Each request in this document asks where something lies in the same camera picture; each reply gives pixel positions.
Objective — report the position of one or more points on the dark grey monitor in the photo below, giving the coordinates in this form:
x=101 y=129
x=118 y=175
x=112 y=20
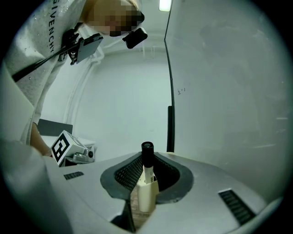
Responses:
x=55 y=128

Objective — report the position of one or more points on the large whiteboard with black frame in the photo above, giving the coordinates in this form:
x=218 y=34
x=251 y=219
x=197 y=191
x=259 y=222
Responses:
x=229 y=91

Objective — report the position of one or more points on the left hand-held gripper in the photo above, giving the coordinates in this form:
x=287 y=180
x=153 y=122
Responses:
x=60 y=148

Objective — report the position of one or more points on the cream plastic marker holder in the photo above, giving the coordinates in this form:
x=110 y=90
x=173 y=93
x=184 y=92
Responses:
x=146 y=196

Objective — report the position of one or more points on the person's left forearm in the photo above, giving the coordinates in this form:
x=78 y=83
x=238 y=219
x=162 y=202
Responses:
x=37 y=141

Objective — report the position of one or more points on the person's head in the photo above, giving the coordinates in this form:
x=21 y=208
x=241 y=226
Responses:
x=114 y=18

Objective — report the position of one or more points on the black-capped white whiteboard marker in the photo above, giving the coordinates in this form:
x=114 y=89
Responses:
x=147 y=155

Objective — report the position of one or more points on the black head-worn camera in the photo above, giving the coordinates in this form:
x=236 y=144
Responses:
x=135 y=37

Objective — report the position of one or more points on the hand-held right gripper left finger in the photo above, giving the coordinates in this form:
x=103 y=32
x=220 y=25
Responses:
x=91 y=194

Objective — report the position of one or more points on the grey chest-mounted device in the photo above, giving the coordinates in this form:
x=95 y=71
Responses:
x=90 y=46

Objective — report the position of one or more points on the ceiling light panel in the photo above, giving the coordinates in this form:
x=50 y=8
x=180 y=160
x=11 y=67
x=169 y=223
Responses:
x=164 y=4

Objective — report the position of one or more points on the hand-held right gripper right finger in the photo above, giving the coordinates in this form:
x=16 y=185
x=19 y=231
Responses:
x=201 y=182

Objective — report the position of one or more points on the person's white sweatshirt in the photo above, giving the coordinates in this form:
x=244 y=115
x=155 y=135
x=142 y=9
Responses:
x=39 y=29

